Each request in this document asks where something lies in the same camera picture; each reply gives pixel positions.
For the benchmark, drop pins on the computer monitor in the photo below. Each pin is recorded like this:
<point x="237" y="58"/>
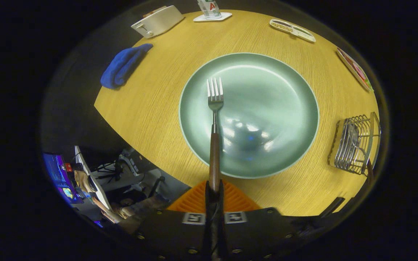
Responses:
<point x="58" y="177"/>

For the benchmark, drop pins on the brown toast slice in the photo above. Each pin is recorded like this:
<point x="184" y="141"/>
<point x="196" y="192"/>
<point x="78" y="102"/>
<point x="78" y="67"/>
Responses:
<point x="154" y="11"/>

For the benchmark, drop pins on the white panel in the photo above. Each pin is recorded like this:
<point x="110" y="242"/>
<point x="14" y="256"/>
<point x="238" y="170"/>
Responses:
<point x="100" y="192"/>

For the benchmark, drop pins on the white divided bean dish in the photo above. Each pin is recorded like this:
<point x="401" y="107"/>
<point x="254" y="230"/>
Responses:
<point x="296" y="30"/>

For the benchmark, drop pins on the white plate of food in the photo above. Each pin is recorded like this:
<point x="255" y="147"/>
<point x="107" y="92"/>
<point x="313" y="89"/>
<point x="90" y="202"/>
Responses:
<point x="356" y="69"/>

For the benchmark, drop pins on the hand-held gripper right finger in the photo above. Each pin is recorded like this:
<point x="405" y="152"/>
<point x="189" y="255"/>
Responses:
<point x="256" y="235"/>

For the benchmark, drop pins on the pale green plate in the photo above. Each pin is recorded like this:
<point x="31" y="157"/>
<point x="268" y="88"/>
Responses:
<point x="267" y="108"/>

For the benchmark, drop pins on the blue folded towel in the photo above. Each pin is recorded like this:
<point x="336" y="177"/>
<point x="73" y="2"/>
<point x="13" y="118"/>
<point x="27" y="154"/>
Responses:
<point x="122" y="67"/>

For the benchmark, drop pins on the white square coaster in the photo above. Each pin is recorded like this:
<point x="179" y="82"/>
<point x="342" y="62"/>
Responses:
<point x="225" y="16"/>

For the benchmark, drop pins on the clear plastic water bottle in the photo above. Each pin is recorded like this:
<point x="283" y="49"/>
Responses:
<point x="209" y="9"/>

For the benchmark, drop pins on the tan object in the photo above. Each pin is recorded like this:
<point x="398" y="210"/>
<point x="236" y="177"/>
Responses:
<point x="85" y="181"/>

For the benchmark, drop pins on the white toaster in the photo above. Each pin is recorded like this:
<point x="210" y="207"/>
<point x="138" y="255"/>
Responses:
<point x="158" y="23"/>

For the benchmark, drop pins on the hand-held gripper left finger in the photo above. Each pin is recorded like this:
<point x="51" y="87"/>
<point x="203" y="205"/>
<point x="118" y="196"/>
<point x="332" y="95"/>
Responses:
<point x="180" y="235"/>

